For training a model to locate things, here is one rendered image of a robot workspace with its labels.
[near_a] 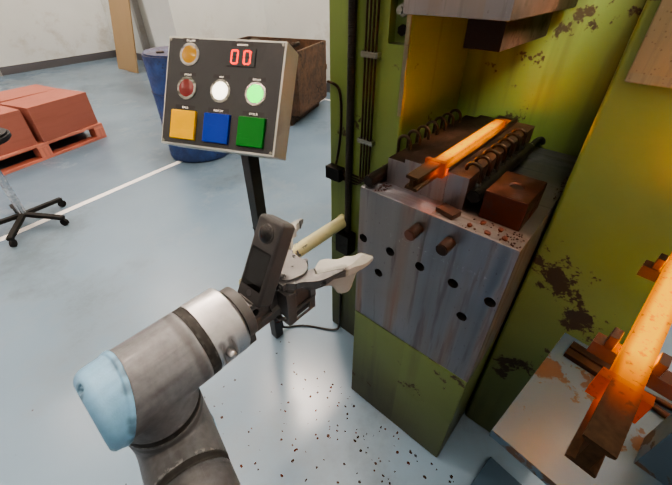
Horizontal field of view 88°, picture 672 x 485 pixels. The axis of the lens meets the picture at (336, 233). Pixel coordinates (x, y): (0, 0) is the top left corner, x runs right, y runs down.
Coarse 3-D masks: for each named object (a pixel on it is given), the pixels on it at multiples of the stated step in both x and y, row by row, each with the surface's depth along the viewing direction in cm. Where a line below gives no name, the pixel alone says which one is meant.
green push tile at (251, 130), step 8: (240, 120) 89; (248, 120) 88; (256, 120) 88; (264, 120) 87; (240, 128) 89; (248, 128) 88; (256, 128) 88; (264, 128) 88; (240, 136) 89; (248, 136) 88; (256, 136) 88; (264, 136) 88; (240, 144) 89; (248, 144) 89; (256, 144) 88
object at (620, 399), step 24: (648, 312) 43; (648, 336) 40; (624, 360) 38; (648, 360) 38; (600, 384) 36; (624, 384) 34; (600, 408) 33; (624, 408) 33; (648, 408) 34; (576, 432) 35; (600, 432) 31; (624, 432) 31; (576, 456) 32; (600, 456) 30
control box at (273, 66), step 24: (168, 48) 93; (216, 48) 89; (240, 48) 87; (264, 48) 86; (288, 48) 86; (168, 72) 93; (192, 72) 92; (216, 72) 90; (240, 72) 88; (264, 72) 87; (288, 72) 88; (168, 96) 94; (192, 96) 92; (240, 96) 89; (264, 96) 87; (288, 96) 90; (168, 120) 95; (288, 120) 93; (168, 144) 98; (192, 144) 93; (216, 144) 92; (264, 144) 88
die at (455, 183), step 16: (448, 128) 99; (464, 128) 96; (480, 128) 93; (512, 128) 95; (528, 128) 95; (416, 144) 90; (432, 144) 87; (448, 144) 87; (480, 144) 84; (400, 160) 82; (416, 160) 79; (464, 160) 79; (480, 160) 79; (400, 176) 83; (448, 176) 75; (464, 176) 73; (416, 192) 82; (432, 192) 79; (448, 192) 76; (464, 192) 74
